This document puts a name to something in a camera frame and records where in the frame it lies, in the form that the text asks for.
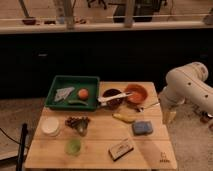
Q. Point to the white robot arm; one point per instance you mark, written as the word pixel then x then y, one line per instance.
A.
pixel 186 82

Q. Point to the orange fruit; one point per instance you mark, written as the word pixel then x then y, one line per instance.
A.
pixel 83 94

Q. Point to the green chili pepper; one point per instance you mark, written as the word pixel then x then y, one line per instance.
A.
pixel 77 102

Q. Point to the wooden block eraser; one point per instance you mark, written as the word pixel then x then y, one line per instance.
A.
pixel 120 149

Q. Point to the metal spoon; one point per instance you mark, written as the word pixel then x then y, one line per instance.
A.
pixel 141 109

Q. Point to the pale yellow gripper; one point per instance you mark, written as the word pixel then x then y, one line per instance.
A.
pixel 169 113

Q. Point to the green plastic cup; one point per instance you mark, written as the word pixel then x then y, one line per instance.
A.
pixel 73 147

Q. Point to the green plastic tray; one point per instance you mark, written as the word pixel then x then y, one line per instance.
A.
pixel 91 83

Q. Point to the yellow banana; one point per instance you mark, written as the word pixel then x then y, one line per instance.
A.
pixel 123 118

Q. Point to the black stand pole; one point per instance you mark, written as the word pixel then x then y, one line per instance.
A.
pixel 22 147

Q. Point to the orange bowl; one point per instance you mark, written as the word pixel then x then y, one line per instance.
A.
pixel 138 94

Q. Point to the grey folded cloth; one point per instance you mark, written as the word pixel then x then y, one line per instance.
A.
pixel 63 93

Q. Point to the dark red background bowl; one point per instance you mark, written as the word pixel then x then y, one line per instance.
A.
pixel 29 21

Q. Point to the blue sponge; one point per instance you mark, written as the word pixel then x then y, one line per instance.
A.
pixel 142 128

